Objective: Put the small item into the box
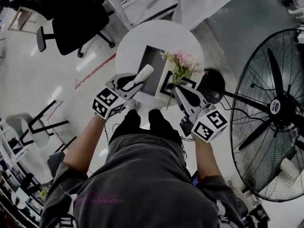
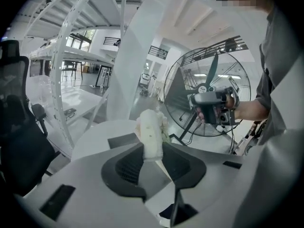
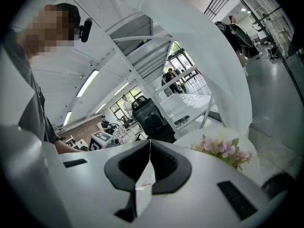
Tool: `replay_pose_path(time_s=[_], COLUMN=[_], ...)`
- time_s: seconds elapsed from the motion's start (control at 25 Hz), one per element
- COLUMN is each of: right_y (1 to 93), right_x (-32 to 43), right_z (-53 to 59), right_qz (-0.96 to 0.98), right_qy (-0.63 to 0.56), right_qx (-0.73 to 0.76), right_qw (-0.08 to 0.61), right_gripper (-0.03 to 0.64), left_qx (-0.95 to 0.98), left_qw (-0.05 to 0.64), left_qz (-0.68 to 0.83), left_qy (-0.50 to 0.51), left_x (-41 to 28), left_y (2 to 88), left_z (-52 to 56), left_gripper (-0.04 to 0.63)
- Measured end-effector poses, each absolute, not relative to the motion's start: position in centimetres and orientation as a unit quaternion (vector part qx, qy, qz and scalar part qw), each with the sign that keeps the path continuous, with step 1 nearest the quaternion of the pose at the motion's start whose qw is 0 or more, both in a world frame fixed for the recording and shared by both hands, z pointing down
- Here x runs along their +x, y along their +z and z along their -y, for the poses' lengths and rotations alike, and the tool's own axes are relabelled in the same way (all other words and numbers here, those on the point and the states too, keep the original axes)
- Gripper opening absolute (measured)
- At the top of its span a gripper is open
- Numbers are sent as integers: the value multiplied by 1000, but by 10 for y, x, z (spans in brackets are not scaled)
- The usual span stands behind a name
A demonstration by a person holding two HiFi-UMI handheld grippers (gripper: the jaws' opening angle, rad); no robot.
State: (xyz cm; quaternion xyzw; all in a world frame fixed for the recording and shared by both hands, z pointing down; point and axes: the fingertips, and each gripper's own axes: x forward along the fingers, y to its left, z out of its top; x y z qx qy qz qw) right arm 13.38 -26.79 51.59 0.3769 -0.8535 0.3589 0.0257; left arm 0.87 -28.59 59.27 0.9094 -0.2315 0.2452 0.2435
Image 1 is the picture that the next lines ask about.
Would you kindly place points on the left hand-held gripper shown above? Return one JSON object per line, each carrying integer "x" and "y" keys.
{"x": 108, "y": 102}

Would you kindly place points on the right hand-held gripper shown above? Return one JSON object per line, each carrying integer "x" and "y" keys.
{"x": 209, "y": 123}

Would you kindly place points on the small white bottle item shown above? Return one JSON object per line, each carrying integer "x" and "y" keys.
{"x": 145, "y": 73}

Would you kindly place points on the white box with grey inside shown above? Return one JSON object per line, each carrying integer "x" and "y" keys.
{"x": 154, "y": 75}

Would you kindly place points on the pink artificial flower bunch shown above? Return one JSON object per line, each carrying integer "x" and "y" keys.
{"x": 183, "y": 64}

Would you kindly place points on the person's right forearm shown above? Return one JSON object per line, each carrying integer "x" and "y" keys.
{"x": 207, "y": 160}

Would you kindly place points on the person's left forearm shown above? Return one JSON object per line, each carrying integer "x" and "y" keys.
{"x": 82, "y": 146}

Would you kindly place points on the person's white shoe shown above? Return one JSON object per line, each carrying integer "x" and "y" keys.
{"x": 132, "y": 104}

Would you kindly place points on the person's black trousers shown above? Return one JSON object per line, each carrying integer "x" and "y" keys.
{"x": 161, "y": 125}

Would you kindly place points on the round white table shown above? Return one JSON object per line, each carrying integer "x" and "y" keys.
{"x": 142, "y": 35}

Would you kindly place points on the black office chair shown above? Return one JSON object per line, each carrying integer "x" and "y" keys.
{"x": 76, "y": 20}

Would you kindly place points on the white cloth sheet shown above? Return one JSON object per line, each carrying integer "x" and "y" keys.
{"x": 202, "y": 3}

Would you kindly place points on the person's grey sweatshirt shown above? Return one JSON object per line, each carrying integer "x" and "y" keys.
{"x": 142, "y": 186}

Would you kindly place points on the white chair with black legs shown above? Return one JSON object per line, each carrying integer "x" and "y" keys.
{"x": 31, "y": 129}

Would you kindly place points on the light wooden open cabinet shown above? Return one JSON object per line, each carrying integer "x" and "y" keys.
{"x": 22, "y": 19}

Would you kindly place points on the cluttered storage shelf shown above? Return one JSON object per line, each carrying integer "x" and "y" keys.
{"x": 14, "y": 174}

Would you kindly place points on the large black pedestal fan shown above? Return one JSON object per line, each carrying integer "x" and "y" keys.
{"x": 273, "y": 108}

